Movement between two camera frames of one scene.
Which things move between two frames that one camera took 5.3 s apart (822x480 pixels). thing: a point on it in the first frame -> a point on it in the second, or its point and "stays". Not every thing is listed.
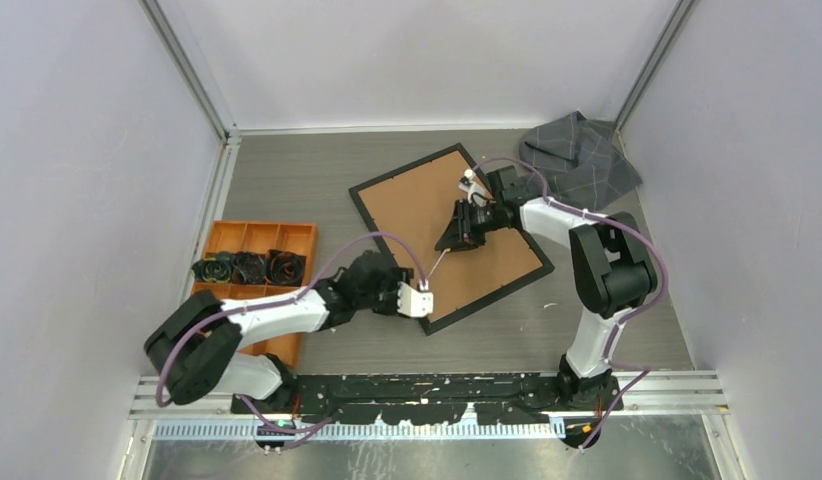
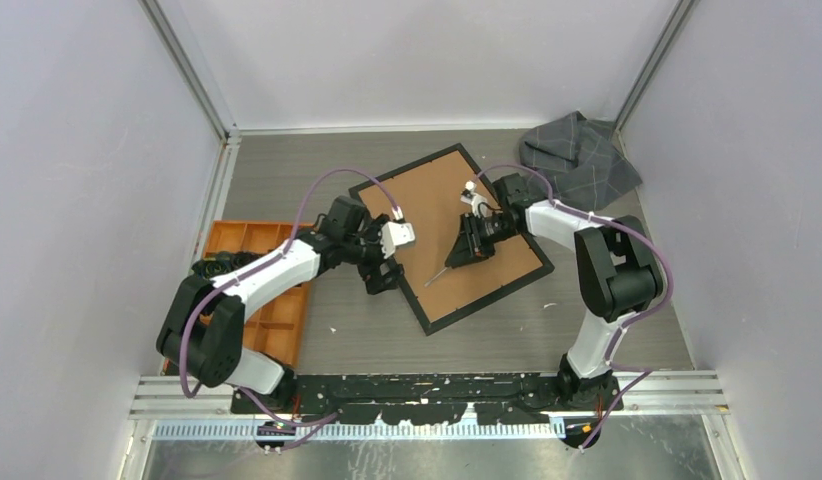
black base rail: (434, 398) stays
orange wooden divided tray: (260, 237) stays
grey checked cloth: (581, 160) stays
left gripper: (394, 275) -> (373, 279)
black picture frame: (407, 210) stays
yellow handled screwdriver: (439, 261) -> (435, 276)
